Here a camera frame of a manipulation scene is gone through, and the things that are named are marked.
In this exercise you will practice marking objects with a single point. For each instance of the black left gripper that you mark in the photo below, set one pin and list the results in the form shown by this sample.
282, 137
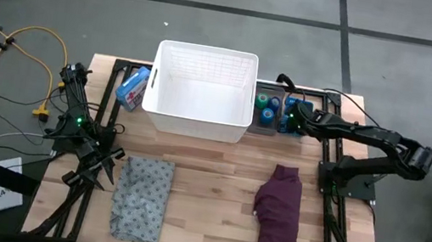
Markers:
98, 150

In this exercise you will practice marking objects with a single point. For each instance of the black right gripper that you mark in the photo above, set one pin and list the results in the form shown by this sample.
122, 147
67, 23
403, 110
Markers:
304, 119

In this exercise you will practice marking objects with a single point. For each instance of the dark blue bandage roll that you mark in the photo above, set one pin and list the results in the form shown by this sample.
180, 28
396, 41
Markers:
274, 104

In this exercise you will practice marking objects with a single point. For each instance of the light blue bandage roll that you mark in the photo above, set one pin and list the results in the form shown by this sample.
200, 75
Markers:
266, 116

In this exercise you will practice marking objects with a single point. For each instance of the green bandage roll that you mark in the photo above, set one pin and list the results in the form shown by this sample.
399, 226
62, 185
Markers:
262, 101

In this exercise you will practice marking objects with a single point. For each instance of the grey diamond-patterned pillow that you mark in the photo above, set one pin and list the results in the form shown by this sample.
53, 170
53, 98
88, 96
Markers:
140, 200

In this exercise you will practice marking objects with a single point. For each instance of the maroon cloth pillow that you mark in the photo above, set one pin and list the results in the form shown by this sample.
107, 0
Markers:
275, 224

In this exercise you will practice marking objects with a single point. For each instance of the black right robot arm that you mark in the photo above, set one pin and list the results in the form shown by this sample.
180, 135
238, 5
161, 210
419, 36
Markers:
368, 133

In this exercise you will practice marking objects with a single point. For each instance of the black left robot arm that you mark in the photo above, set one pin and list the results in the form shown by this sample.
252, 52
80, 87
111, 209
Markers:
74, 91

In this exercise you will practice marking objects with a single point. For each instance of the small blue plastic basket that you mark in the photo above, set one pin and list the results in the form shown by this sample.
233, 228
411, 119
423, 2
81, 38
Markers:
307, 105

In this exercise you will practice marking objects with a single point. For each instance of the clear grey plastic bin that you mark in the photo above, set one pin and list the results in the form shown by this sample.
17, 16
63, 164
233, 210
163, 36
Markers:
262, 129

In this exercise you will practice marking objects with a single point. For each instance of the blue first aid kit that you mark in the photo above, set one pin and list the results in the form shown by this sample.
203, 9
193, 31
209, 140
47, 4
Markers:
132, 89

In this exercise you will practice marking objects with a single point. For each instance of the white paper booklet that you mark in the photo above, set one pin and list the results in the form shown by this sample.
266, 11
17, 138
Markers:
0, 202

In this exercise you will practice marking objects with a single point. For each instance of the white perforated plastic basket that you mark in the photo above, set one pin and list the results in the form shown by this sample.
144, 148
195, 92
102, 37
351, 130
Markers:
197, 101

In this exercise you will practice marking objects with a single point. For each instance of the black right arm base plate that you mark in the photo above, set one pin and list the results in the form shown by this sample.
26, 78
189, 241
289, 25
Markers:
360, 190

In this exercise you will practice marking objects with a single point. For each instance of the black aluminium table frame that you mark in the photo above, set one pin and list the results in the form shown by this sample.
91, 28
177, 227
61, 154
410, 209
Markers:
121, 65

